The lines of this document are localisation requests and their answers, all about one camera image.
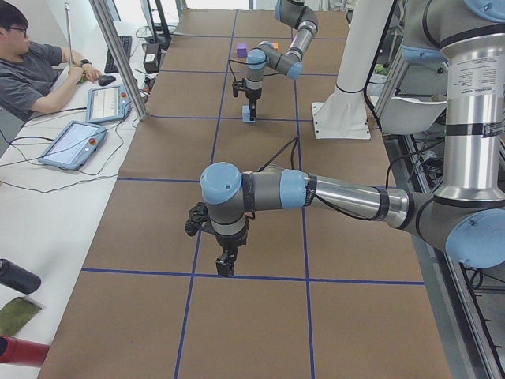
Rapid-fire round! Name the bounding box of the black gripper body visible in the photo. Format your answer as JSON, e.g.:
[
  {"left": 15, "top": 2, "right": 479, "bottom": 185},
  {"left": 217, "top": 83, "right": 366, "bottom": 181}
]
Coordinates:
[
  {"left": 245, "top": 88, "right": 261, "bottom": 103},
  {"left": 215, "top": 231, "right": 248, "bottom": 252}
]

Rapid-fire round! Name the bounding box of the light blue foam block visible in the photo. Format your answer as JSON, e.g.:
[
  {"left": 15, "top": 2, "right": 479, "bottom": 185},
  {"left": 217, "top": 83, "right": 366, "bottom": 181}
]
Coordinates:
[{"left": 241, "top": 105, "right": 256, "bottom": 123}]

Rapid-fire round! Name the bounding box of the purple foam block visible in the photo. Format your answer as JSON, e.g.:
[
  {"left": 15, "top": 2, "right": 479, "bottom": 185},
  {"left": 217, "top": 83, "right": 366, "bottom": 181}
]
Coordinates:
[{"left": 236, "top": 43, "right": 248, "bottom": 59}]

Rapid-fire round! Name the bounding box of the black power box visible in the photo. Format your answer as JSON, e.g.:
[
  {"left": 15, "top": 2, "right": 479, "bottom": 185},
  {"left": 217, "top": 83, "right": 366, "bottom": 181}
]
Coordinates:
[{"left": 143, "top": 43, "right": 161, "bottom": 73}]

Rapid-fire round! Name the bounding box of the black keyboard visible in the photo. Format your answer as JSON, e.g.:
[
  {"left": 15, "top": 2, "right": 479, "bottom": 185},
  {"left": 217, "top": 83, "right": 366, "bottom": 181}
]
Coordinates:
[{"left": 103, "top": 35, "right": 133, "bottom": 74}]

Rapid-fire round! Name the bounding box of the teach pendant far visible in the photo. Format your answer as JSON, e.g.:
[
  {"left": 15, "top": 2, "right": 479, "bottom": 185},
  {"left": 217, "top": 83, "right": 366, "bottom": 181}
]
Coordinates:
[{"left": 86, "top": 84, "right": 132, "bottom": 124}]

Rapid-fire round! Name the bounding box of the teach pendant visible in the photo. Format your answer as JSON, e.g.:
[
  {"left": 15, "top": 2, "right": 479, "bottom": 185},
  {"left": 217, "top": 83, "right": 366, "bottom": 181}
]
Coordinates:
[
  {"left": 38, "top": 121, "right": 107, "bottom": 171},
  {"left": 86, "top": 84, "right": 132, "bottom": 124}
]

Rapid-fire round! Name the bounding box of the black computer mouse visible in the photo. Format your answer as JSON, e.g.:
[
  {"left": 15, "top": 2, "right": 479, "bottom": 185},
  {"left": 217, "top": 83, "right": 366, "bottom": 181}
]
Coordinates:
[{"left": 98, "top": 75, "right": 116, "bottom": 87}]

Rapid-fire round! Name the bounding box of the white plastic chair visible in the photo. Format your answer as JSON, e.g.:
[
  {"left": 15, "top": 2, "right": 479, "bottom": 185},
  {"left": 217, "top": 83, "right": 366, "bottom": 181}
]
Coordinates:
[{"left": 380, "top": 96, "right": 447, "bottom": 135}]

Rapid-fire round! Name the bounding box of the teach pendant near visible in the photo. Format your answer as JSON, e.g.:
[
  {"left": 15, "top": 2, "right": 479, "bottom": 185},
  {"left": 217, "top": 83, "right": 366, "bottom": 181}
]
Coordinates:
[{"left": 38, "top": 121, "right": 107, "bottom": 171}]

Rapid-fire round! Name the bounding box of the black water bottle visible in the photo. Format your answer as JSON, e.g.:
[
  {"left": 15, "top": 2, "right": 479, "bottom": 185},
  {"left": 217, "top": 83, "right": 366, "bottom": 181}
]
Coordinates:
[{"left": 1, "top": 258, "right": 41, "bottom": 295}]

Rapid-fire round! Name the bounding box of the green cloth pouch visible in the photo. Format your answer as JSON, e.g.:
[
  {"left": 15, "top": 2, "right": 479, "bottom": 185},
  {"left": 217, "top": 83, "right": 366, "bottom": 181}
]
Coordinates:
[{"left": 1, "top": 297, "right": 42, "bottom": 336}]

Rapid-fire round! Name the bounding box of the seated person grey shirt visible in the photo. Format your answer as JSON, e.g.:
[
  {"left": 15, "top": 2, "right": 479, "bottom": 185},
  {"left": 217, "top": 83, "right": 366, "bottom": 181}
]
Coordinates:
[{"left": 1, "top": 1, "right": 102, "bottom": 122}]

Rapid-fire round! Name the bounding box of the red bottle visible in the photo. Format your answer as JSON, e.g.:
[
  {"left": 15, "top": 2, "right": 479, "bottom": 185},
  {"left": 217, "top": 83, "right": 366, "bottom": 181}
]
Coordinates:
[{"left": 1, "top": 336, "right": 51, "bottom": 367}]

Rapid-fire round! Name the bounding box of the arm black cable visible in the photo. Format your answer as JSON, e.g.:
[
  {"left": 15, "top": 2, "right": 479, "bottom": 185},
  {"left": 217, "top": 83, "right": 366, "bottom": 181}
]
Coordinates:
[
  {"left": 228, "top": 58, "right": 249, "bottom": 84},
  {"left": 248, "top": 136, "right": 380, "bottom": 221}
]

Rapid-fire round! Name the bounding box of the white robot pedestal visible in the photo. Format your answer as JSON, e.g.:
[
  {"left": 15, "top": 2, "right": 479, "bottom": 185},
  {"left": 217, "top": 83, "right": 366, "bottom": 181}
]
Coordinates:
[{"left": 312, "top": 0, "right": 395, "bottom": 140}]

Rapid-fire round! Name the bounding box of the aluminium frame post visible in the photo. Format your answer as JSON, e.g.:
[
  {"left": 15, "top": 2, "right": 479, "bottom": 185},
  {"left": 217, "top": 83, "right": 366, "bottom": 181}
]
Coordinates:
[{"left": 89, "top": 0, "right": 148, "bottom": 121}]

